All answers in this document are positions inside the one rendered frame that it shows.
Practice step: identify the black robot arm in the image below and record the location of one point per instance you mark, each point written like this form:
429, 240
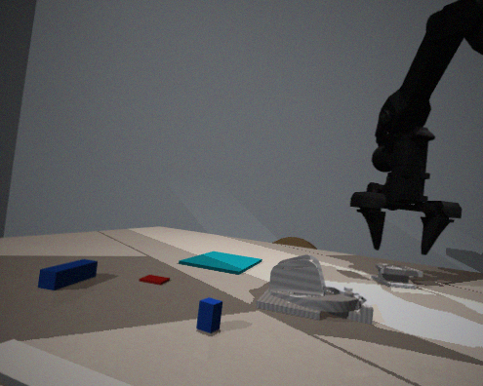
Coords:
400, 133

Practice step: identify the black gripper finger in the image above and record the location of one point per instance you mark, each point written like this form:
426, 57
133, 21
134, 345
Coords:
432, 228
375, 221

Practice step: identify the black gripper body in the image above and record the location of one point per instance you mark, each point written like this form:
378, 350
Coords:
406, 185

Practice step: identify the teal flat plate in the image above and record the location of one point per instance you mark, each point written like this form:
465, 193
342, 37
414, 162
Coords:
223, 262

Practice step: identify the red flat plate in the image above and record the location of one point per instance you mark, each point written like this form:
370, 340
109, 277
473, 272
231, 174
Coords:
154, 280

